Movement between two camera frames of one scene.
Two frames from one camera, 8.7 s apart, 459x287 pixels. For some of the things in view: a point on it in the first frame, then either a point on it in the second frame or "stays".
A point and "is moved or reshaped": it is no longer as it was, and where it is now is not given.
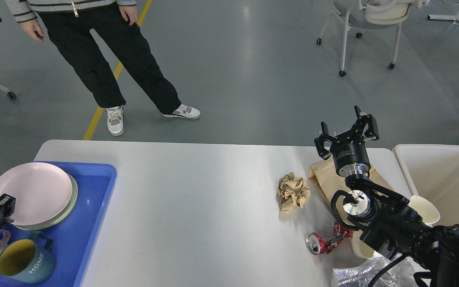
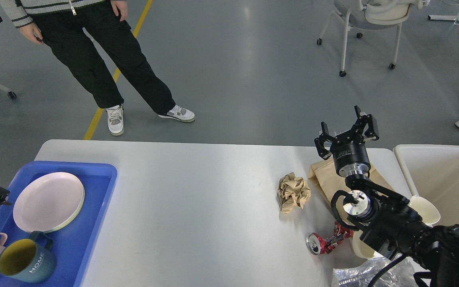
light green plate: [47, 223] → [75, 217]
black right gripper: [348, 149] stays
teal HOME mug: [30, 260] stays
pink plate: [43, 192] is moved or reshaped
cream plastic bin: [452, 177] stays
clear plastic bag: [364, 274] stays
